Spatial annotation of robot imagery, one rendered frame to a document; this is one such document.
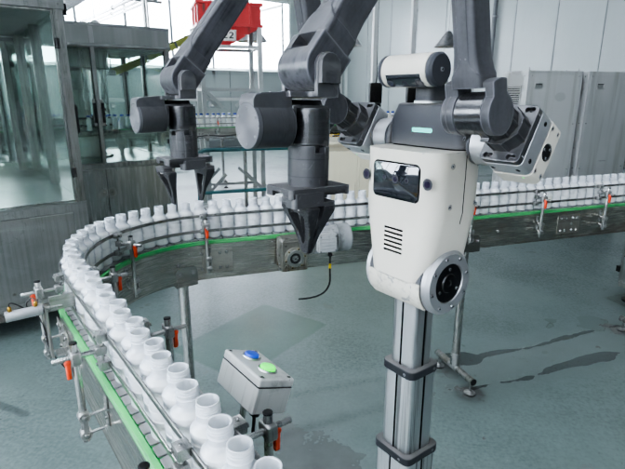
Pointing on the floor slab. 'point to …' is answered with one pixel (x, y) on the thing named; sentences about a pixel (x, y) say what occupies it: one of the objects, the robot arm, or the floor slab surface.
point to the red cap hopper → (246, 25)
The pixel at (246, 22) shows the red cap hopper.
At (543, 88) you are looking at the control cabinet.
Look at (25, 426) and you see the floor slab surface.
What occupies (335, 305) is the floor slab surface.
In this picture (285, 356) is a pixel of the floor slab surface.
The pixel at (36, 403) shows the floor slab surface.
